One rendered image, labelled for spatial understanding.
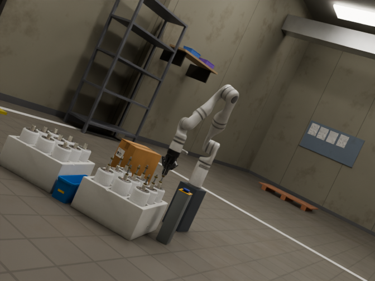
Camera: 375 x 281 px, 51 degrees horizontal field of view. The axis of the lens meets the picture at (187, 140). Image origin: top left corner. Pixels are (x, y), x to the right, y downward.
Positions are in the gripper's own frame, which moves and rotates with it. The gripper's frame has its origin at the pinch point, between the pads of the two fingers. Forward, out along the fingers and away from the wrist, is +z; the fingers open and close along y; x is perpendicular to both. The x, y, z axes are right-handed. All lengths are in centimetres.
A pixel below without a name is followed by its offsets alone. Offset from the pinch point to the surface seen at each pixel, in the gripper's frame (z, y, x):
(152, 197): 13.7, 9.9, -11.6
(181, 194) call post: 6.2, 18.5, -0.1
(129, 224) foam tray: 28.0, 17.2, -26.7
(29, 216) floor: 35, 4, -73
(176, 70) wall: -99, -338, 287
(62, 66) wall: -29, -301, 77
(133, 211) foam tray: 20.6, 16.1, -27.2
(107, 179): 13.7, -6.3, -32.0
